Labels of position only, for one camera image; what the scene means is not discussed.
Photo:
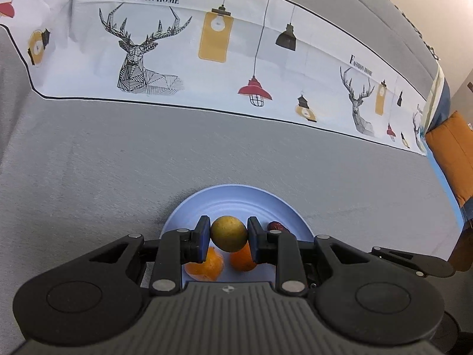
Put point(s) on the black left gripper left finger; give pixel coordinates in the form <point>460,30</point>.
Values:
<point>103,293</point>

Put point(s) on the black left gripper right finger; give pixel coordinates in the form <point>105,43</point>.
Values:
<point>381,297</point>

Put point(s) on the yellow-green round fruit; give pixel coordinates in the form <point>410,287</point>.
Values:
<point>228,233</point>

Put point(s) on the orange tangerine left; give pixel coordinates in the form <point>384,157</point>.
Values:
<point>208,271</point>

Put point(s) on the orange tangerine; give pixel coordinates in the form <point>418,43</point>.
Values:
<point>208,271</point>
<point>241,260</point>

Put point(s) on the dark red jujube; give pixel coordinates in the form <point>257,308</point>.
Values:
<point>277,226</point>

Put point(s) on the orange tangerine right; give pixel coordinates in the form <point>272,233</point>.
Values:
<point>241,260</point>

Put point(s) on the orange cushion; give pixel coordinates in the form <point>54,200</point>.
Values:
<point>451,145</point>

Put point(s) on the blue striped cushion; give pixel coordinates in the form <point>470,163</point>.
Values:
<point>437,107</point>

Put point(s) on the grey deer print tablecloth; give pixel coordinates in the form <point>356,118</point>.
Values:
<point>77,174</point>

